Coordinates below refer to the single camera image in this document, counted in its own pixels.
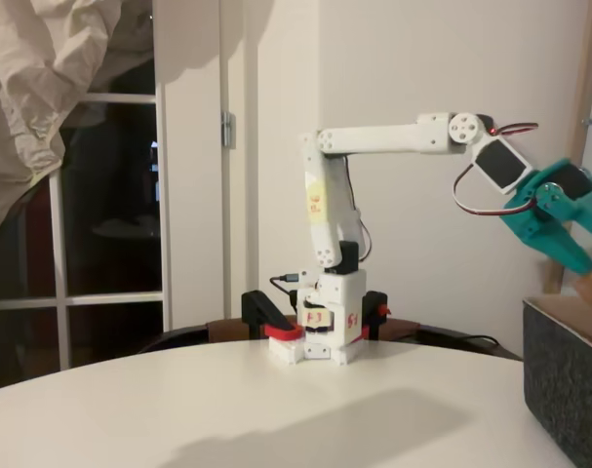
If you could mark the beige crumpled curtain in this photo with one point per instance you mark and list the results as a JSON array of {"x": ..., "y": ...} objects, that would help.
[{"x": 27, "y": 97}]

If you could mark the grey felt box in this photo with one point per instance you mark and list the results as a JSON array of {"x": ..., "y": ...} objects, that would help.
[{"x": 564, "y": 380}]

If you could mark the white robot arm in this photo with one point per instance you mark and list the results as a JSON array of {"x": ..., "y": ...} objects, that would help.
[{"x": 373, "y": 139}]

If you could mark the dark brown wooden chair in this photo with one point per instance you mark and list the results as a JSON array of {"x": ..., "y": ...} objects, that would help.
[{"x": 178, "y": 336}]

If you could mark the white glass door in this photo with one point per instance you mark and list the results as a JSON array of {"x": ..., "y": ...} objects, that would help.
[{"x": 188, "y": 195}]

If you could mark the light wooden frame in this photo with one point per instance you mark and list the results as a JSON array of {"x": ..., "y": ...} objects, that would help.
[{"x": 583, "y": 97}]

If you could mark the silver door hinge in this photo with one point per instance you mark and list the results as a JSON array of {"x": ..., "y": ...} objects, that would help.
[{"x": 227, "y": 129}]

